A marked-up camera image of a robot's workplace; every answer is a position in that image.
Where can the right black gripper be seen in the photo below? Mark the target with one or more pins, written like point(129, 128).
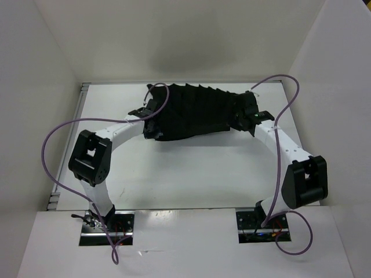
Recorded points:
point(241, 128)

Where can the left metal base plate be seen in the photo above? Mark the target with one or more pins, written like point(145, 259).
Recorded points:
point(120, 230)

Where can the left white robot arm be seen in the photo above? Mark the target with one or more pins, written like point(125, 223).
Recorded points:
point(90, 160)

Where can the black pleated skirt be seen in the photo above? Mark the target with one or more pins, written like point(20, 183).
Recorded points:
point(193, 111)

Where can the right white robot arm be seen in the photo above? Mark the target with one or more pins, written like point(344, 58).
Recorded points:
point(302, 179)

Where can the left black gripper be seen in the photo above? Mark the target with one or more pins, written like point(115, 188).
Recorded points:
point(154, 135)

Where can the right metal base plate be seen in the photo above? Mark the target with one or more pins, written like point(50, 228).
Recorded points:
point(250, 230)

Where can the metal base plate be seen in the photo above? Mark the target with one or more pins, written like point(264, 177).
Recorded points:
point(250, 230)
point(120, 230)

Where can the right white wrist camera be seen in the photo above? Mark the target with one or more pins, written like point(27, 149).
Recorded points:
point(256, 94)

